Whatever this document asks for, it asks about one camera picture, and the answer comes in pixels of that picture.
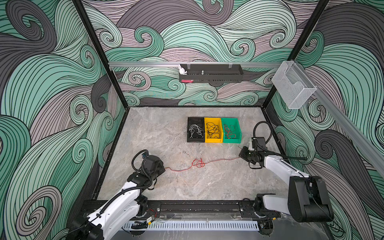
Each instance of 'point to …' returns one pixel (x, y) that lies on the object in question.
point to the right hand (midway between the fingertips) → (241, 153)
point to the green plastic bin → (234, 121)
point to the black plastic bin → (200, 122)
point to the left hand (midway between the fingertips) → (162, 164)
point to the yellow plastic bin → (218, 121)
